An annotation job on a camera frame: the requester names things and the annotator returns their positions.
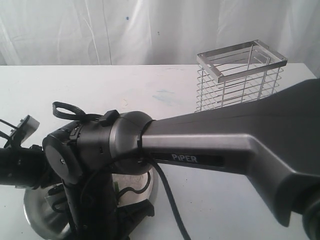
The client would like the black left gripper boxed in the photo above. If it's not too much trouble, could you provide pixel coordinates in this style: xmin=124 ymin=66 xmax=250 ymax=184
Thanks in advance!
xmin=0 ymin=145 xmax=62 ymax=190

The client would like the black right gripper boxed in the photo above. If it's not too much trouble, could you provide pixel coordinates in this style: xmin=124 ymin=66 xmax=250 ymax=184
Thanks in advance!
xmin=63 ymin=172 xmax=155 ymax=240

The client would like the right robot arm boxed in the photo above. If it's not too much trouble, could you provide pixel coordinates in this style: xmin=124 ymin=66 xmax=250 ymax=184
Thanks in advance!
xmin=42 ymin=78 xmax=320 ymax=240

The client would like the round stainless steel plate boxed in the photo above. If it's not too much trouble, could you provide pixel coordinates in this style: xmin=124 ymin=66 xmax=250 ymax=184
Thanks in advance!
xmin=23 ymin=168 xmax=159 ymax=240

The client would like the white backdrop curtain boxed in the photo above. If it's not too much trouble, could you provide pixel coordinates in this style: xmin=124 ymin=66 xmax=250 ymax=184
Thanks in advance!
xmin=0 ymin=0 xmax=320 ymax=68

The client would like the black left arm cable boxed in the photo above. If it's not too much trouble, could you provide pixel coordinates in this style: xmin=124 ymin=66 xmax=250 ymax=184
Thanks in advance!
xmin=0 ymin=118 xmax=18 ymax=150

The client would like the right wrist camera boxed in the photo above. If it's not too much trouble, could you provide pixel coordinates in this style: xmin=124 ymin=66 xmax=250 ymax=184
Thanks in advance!
xmin=44 ymin=184 xmax=67 ymax=213

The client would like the chrome wire utensil basket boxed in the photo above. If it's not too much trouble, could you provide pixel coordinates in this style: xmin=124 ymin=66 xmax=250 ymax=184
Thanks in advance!
xmin=195 ymin=39 xmax=288 ymax=112

